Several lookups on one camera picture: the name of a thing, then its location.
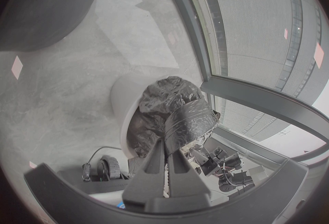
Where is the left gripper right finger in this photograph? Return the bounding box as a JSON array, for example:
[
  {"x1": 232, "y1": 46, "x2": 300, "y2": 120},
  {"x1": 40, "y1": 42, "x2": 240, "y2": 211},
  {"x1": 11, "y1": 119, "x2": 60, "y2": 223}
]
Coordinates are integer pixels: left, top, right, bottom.
[{"x1": 168, "y1": 150, "x2": 211, "y2": 200}]

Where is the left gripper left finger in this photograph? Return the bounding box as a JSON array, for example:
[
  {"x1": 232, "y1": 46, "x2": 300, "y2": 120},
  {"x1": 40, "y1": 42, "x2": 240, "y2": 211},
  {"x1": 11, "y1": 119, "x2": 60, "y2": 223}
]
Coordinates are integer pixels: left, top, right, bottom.
[{"x1": 123, "y1": 138, "x2": 165, "y2": 204}]

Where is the black plastic bag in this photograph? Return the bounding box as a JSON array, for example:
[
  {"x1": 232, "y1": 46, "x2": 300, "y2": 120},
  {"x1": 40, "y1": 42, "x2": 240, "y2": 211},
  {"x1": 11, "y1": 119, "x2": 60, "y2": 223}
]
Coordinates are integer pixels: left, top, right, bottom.
[{"x1": 128, "y1": 76, "x2": 221, "y2": 180}]

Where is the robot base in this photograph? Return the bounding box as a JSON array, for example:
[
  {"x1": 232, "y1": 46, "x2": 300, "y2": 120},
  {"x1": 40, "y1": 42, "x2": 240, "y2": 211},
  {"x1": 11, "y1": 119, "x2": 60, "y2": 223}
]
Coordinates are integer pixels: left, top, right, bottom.
[{"x1": 57, "y1": 155, "x2": 135, "y2": 209}]

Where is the white trash bin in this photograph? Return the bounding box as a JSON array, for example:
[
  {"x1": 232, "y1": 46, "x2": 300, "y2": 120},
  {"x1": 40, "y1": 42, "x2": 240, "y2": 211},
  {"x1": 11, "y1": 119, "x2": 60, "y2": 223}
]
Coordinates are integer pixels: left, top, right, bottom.
[{"x1": 110, "y1": 74, "x2": 203, "y2": 160}]

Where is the window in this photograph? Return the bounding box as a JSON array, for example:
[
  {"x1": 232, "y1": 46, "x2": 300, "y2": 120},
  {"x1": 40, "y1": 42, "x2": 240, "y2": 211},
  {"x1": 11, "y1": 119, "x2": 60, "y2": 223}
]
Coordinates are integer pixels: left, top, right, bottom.
[{"x1": 150, "y1": 0, "x2": 329, "y2": 167}]

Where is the black cable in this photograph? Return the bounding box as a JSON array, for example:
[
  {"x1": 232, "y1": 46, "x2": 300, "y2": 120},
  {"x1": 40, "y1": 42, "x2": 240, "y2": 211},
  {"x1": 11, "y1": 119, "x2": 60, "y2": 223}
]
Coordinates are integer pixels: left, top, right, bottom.
[{"x1": 82, "y1": 147, "x2": 122, "y2": 182}]

